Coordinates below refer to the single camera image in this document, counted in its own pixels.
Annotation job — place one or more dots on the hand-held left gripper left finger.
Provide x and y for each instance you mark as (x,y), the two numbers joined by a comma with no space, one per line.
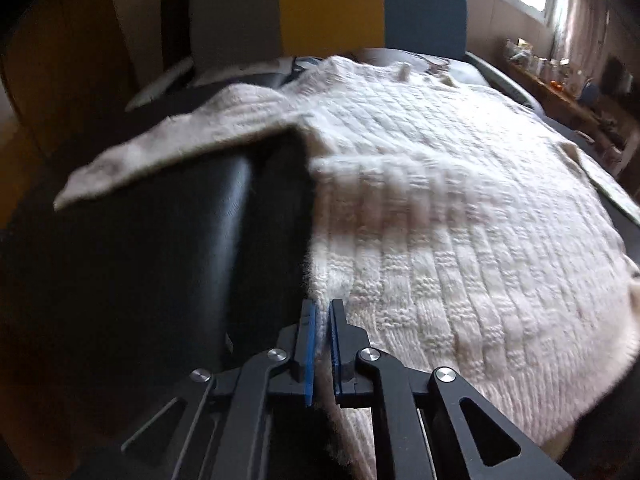
(310,350)

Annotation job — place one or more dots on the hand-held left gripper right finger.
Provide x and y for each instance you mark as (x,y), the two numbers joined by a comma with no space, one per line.
(334,350)

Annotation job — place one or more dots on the white knit sweater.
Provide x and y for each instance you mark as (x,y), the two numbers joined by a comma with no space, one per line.
(425,210)

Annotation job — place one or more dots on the white printed cushion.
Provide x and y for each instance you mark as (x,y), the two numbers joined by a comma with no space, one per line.
(235,72)

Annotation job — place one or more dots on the deer print cushion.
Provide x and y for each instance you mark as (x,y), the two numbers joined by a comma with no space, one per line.
(385,55)

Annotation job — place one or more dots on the wooden desk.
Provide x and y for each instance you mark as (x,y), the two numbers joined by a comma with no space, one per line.
(575,110)

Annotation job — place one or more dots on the yellow blue grey sofa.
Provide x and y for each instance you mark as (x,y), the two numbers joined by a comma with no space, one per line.
(330,5)

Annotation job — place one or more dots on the cluster of oranges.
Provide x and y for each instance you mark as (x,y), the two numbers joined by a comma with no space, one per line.
(555,84)

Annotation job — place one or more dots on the row of glass jars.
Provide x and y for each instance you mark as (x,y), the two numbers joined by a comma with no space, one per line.
(535,62)

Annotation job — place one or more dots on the wooden wardrobe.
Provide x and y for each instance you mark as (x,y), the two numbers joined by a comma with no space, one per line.
(60,60)

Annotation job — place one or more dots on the black appliance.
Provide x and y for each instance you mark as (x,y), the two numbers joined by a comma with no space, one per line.
(617,75)

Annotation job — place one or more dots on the pale floral curtain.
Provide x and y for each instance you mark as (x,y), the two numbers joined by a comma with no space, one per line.
(580,15)

